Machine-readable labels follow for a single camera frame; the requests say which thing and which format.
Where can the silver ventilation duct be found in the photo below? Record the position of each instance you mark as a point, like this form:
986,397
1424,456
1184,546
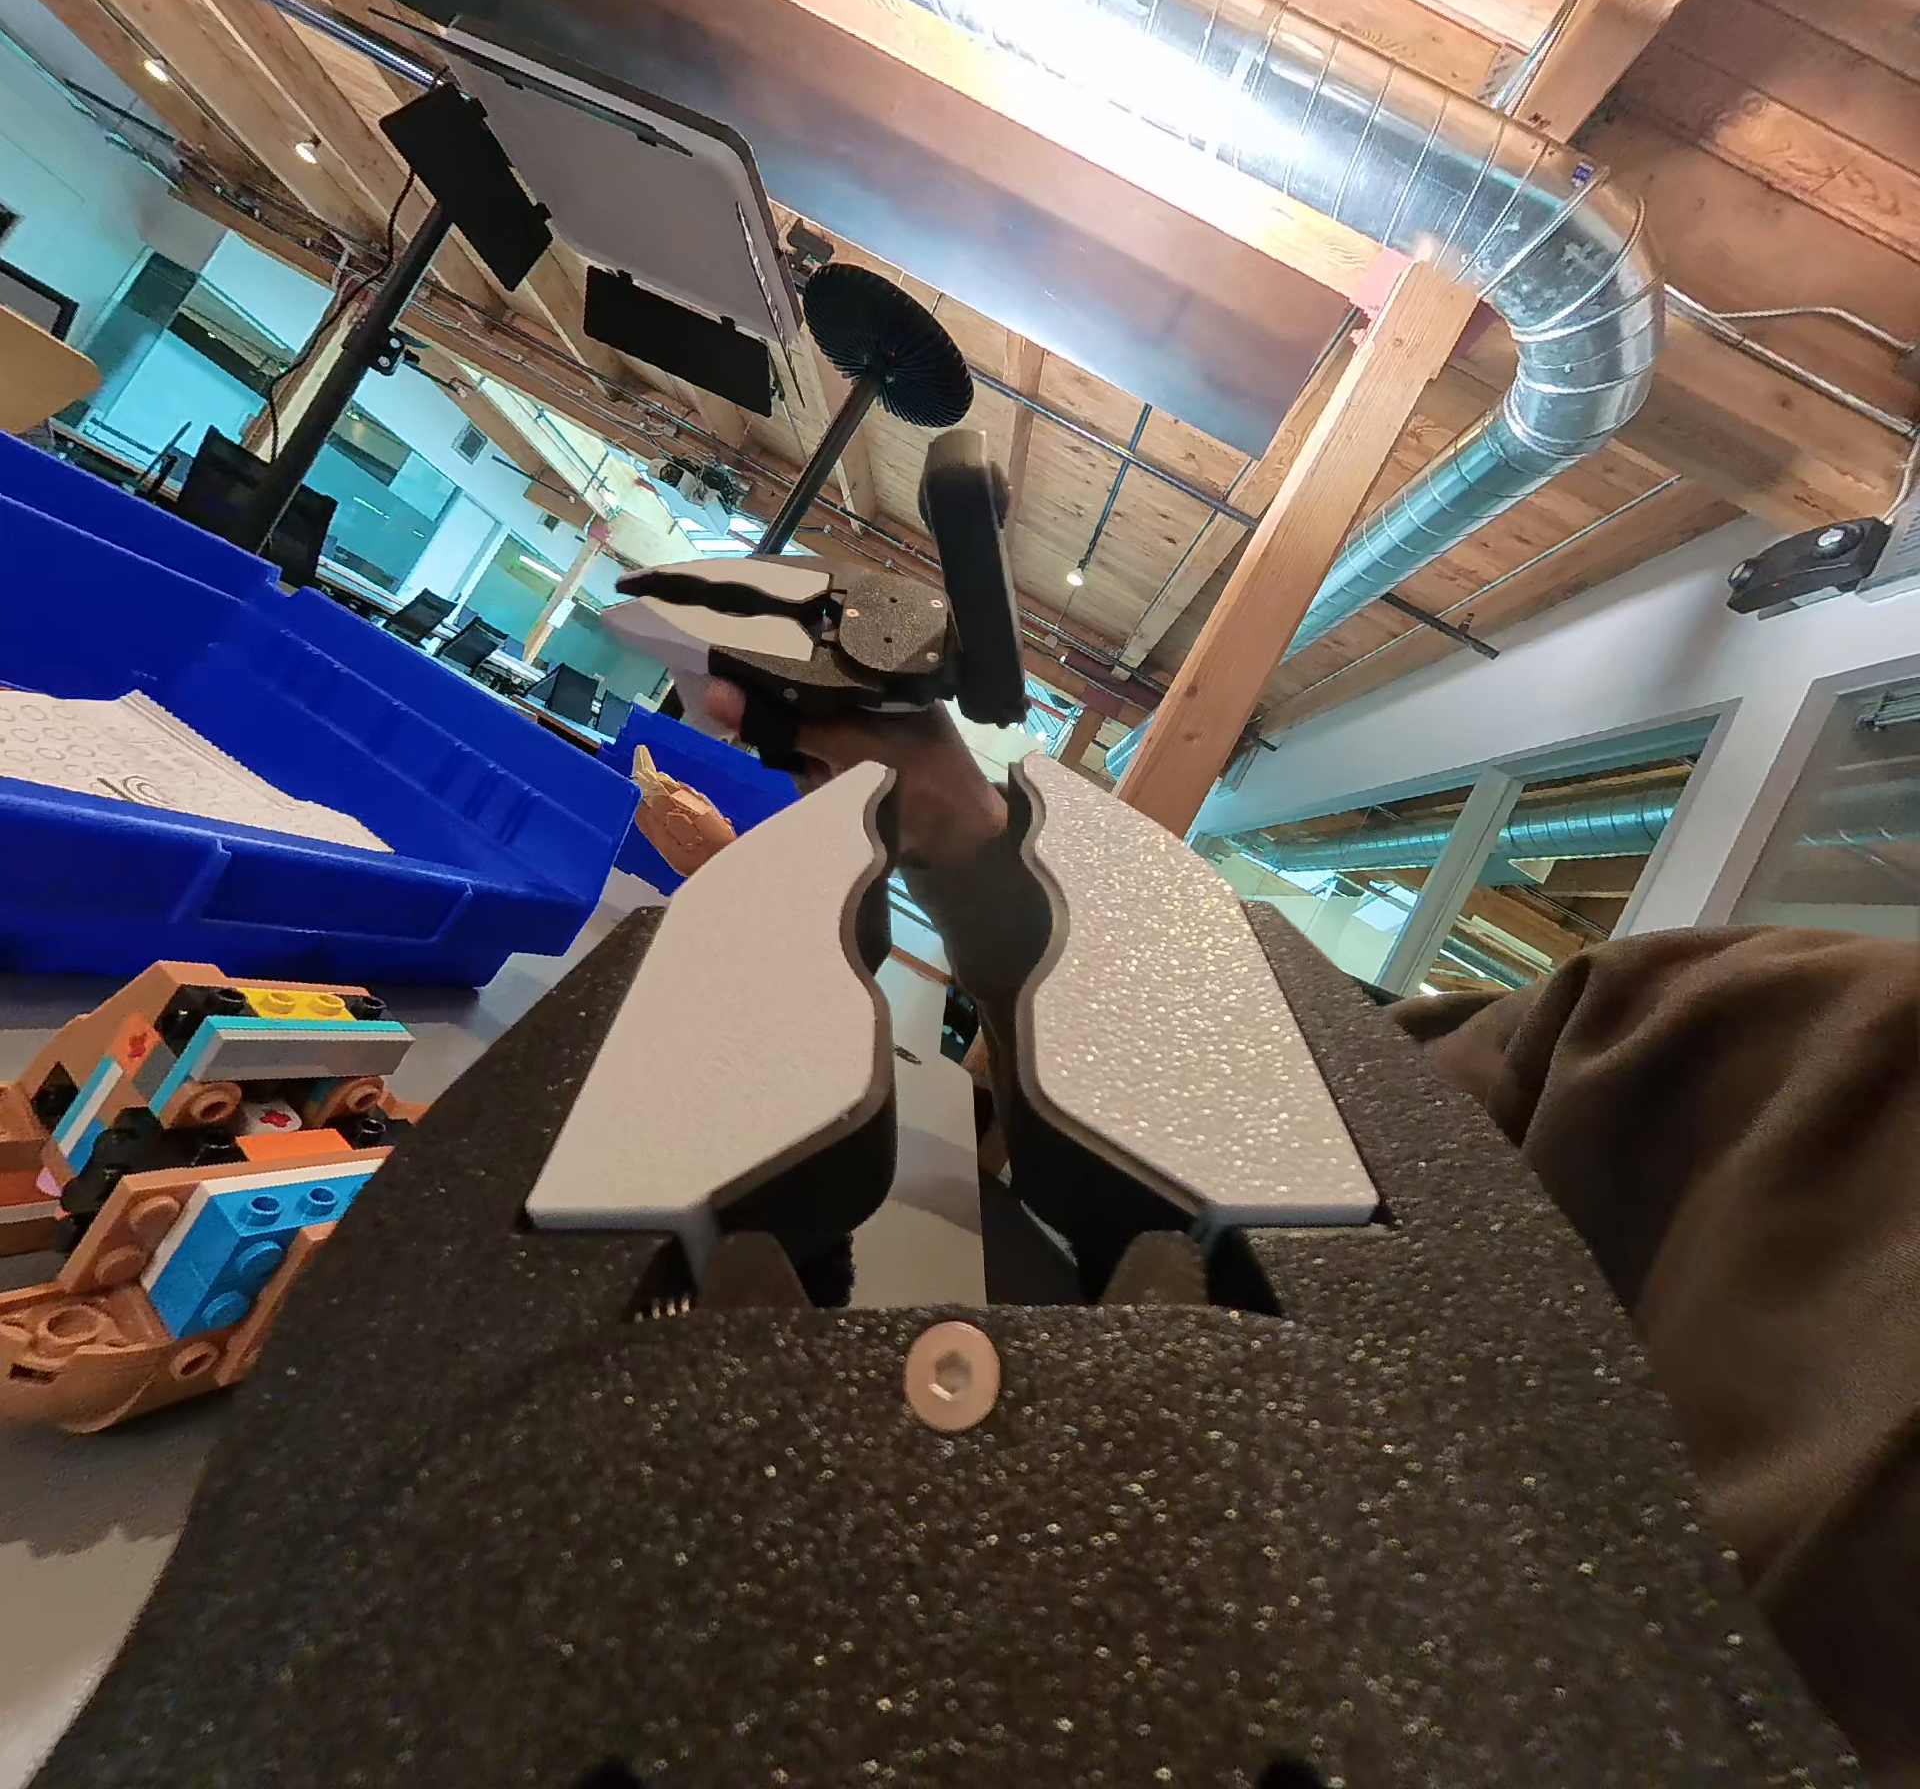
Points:
1198,50

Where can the colourful toy brick model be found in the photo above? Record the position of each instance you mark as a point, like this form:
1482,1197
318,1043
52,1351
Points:
194,1219

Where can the black computer monitor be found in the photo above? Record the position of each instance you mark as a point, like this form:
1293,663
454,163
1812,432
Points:
240,499

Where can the person's right hand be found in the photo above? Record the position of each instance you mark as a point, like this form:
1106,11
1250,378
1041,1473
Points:
946,800

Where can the wooden post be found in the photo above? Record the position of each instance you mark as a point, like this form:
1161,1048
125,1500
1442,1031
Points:
1289,559

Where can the studio light panel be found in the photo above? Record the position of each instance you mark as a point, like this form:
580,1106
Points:
631,169

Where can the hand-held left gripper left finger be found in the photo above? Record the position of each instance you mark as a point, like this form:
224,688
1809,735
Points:
718,1039

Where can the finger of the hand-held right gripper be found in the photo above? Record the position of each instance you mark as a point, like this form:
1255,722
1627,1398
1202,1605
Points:
718,584
674,652

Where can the black slanted pole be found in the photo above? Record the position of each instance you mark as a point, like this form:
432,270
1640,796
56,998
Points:
818,468

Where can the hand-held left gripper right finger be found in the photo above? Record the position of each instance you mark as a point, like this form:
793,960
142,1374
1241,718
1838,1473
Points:
1198,1053

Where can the blue plastic bin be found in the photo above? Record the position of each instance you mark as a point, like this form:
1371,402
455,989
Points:
298,903

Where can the black wall device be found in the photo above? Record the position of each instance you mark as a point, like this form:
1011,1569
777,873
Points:
1800,568

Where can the black light stand pole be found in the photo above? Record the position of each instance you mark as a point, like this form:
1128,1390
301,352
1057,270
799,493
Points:
349,379

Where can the person's brown hooded top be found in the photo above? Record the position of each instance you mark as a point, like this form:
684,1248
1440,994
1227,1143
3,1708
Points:
1725,1219

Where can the grey wall vent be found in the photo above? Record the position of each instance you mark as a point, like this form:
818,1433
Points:
1893,530

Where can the stack of blue bins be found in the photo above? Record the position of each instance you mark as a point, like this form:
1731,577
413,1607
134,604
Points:
763,796

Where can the black round ribbed disc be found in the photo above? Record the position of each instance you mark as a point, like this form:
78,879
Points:
883,342

